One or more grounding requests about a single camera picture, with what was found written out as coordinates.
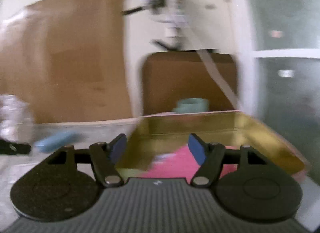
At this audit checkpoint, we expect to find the frosted glass window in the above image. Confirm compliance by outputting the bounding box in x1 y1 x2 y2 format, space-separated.
240 0 320 148

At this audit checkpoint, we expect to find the clear plastic bag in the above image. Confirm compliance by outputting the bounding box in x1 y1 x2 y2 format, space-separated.
0 95 34 143

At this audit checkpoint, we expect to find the white cable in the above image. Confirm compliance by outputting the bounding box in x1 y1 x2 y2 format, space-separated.
197 50 241 109

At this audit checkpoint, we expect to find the pink tin box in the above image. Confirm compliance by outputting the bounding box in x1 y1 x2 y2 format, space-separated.
116 110 310 181

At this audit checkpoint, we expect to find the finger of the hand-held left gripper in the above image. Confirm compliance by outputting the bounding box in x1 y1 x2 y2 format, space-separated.
35 131 83 152
0 140 32 154

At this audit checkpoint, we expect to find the pink towel cloth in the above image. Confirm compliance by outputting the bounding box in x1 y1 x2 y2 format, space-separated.
140 145 238 181

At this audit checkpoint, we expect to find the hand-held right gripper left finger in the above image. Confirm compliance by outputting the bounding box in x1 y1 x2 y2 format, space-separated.
47 133 128 188

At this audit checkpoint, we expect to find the brown chair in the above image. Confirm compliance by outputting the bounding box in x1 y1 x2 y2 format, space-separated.
141 51 238 116

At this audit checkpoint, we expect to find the teal cup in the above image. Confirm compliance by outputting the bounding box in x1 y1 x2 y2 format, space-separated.
175 98 210 114

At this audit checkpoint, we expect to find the grey floral tablecloth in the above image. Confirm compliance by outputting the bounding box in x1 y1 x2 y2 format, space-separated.
0 119 320 231

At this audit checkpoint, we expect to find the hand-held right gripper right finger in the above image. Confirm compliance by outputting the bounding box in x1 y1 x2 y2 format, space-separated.
188 133 269 187

